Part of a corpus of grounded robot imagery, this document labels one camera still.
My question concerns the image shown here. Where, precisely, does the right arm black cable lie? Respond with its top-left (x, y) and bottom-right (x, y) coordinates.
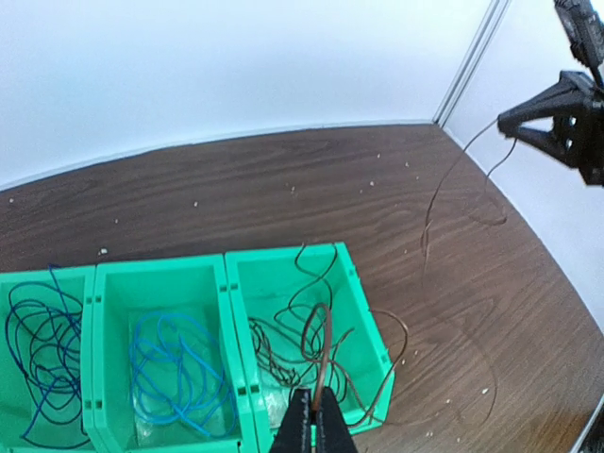
top-left (584, 37), bottom-right (604, 103)

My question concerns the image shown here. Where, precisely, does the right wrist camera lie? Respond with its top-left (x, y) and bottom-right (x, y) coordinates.
top-left (554, 0), bottom-right (603, 69)

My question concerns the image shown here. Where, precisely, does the front aluminium rail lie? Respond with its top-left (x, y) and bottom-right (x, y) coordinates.
top-left (570, 395), bottom-right (604, 453)

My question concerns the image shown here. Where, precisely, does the brown cable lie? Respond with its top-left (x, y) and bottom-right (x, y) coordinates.
top-left (247, 243), bottom-right (355, 407)
top-left (301, 117), bottom-right (518, 428)

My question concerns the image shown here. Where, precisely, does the right aluminium frame post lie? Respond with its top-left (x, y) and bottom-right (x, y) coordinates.
top-left (433, 0), bottom-right (511, 128)

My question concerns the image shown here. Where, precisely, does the dark blue cable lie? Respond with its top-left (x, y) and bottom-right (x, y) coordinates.
top-left (5, 263), bottom-right (93, 449)

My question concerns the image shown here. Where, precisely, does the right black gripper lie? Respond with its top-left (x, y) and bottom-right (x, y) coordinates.
top-left (497, 71), bottom-right (603, 186)

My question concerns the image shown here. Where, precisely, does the middle green bin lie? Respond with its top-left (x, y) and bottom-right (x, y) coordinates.
top-left (82, 255), bottom-right (256, 452)

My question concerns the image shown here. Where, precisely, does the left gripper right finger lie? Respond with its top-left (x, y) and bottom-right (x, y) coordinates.
top-left (314, 387), bottom-right (358, 453)

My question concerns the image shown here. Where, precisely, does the light blue cable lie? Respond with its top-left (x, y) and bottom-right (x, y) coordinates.
top-left (129, 310), bottom-right (237, 438)

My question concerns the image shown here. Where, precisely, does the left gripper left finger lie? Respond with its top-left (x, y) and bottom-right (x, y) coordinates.
top-left (270, 389), bottom-right (311, 453)

